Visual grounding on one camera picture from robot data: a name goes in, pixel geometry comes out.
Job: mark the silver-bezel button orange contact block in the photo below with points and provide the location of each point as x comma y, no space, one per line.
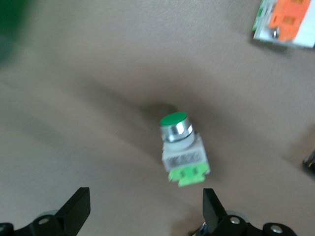
285,19

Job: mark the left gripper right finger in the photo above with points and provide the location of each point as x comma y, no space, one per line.
216,218

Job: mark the green button green contact block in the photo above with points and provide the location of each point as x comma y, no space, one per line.
183,152

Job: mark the green plastic tray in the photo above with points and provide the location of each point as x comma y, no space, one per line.
9,19

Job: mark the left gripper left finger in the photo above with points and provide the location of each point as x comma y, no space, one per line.
69,216

